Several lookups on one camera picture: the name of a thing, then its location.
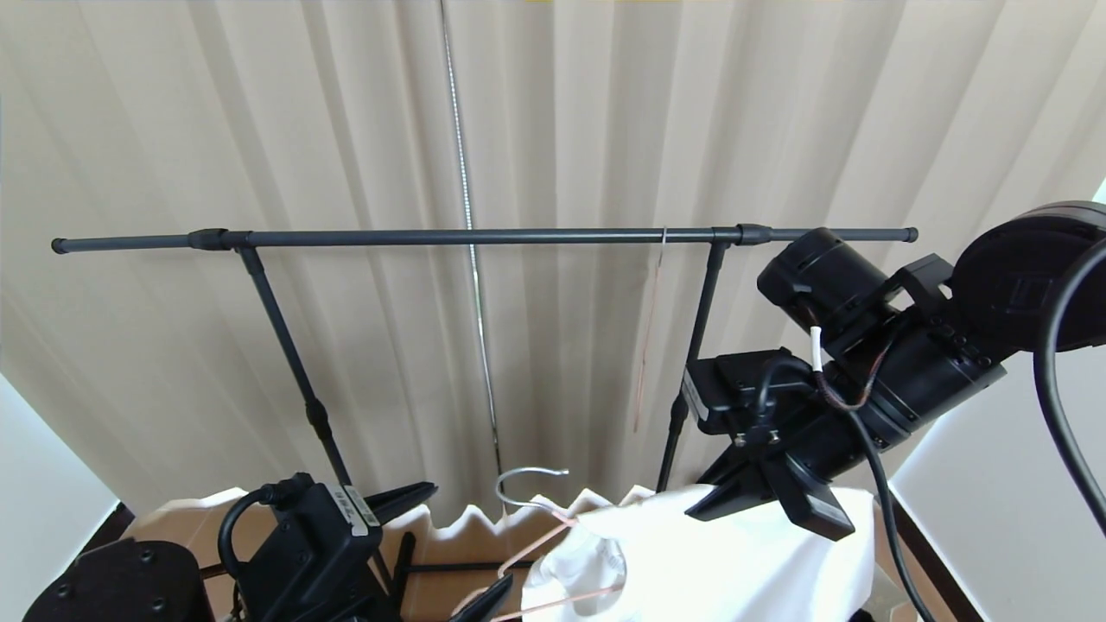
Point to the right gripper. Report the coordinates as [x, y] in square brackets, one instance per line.
[907, 397]

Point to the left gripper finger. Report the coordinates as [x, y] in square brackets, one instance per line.
[402, 503]
[484, 605]

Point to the pink clothes hanger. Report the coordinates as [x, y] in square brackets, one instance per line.
[649, 345]
[531, 470]

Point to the white garment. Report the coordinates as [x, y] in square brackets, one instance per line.
[691, 570]

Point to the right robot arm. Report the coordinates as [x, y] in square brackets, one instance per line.
[1020, 276]

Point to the black clothes rack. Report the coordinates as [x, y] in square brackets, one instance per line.
[432, 236]

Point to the beige curtain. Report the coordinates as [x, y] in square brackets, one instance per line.
[259, 104]

